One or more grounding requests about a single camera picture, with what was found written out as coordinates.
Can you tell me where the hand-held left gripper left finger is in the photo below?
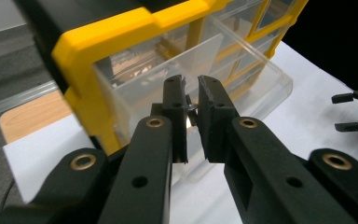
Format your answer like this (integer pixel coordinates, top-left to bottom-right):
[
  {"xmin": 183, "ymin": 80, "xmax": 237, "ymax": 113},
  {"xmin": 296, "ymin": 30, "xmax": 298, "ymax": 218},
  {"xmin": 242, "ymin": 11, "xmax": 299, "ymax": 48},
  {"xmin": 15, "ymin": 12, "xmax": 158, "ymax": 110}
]
[{"xmin": 97, "ymin": 74, "xmax": 189, "ymax": 224}]

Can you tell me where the aluminium floor rail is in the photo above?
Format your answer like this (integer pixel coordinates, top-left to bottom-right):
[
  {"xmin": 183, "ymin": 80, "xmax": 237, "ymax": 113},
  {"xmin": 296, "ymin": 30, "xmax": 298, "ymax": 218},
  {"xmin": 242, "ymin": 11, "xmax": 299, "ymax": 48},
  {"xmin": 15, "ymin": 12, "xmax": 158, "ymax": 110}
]
[{"xmin": 0, "ymin": 79, "xmax": 59, "ymax": 121}]

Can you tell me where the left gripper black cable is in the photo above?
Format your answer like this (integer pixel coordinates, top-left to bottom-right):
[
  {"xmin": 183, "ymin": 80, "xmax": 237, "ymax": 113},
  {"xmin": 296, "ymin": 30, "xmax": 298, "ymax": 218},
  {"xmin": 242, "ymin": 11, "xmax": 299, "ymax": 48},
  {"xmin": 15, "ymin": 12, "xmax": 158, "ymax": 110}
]
[{"xmin": 0, "ymin": 178, "xmax": 17, "ymax": 217}]

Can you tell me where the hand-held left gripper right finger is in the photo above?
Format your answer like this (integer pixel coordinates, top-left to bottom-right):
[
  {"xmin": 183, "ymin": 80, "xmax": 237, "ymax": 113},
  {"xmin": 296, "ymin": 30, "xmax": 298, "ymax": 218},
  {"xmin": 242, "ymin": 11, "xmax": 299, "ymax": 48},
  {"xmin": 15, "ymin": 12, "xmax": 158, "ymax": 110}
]
[{"xmin": 197, "ymin": 75, "xmax": 357, "ymax": 224}]

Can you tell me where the yellow black drawer organizer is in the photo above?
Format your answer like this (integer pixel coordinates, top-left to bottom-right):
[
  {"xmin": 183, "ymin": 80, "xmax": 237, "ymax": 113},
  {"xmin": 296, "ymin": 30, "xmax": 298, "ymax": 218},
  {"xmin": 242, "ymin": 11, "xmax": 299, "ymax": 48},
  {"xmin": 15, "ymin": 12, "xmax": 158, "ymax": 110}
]
[{"xmin": 13, "ymin": 0, "xmax": 310, "ymax": 157}]

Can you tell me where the white table cover sheet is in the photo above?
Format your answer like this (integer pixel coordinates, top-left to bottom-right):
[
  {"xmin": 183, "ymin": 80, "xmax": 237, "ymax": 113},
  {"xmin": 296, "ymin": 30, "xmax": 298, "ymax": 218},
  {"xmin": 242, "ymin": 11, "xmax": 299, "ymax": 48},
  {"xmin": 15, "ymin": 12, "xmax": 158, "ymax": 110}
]
[{"xmin": 2, "ymin": 40, "xmax": 358, "ymax": 224}]

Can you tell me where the clear plastic organizer drawer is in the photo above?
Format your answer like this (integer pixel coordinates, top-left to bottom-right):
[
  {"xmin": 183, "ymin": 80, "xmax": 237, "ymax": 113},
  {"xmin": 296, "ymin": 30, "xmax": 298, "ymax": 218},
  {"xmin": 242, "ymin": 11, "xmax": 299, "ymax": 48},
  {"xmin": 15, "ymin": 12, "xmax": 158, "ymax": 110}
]
[{"xmin": 92, "ymin": 15, "xmax": 295, "ymax": 188}]

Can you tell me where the small silver screw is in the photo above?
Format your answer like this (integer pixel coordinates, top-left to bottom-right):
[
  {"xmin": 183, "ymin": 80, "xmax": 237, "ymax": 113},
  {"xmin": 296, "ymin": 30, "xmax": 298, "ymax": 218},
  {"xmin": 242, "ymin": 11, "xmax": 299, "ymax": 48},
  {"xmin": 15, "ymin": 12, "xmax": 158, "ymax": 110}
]
[{"xmin": 184, "ymin": 94, "xmax": 200, "ymax": 127}]

